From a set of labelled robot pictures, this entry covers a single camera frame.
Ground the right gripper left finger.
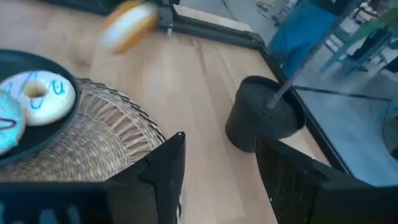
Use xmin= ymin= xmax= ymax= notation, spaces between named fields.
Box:
xmin=0 ymin=131 xmax=187 ymax=224

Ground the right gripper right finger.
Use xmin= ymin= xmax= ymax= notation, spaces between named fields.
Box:
xmin=254 ymin=136 xmax=398 ymax=224

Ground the white frosted cookie crumb donut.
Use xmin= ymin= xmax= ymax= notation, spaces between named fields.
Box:
xmin=99 ymin=0 xmax=162 ymax=56

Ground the green plant in black pot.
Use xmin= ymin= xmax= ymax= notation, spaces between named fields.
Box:
xmin=224 ymin=0 xmax=398 ymax=153

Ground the black round plate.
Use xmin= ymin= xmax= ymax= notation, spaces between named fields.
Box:
xmin=0 ymin=49 xmax=81 ymax=167

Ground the white donut with blue drizzle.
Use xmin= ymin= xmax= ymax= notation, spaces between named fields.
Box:
xmin=0 ymin=70 xmax=76 ymax=127

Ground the metal framed chair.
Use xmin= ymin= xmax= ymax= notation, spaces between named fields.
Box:
xmin=320 ymin=27 xmax=398 ymax=74

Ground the teal frosted donut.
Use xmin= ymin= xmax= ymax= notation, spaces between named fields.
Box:
xmin=0 ymin=90 xmax=26 ymax=156

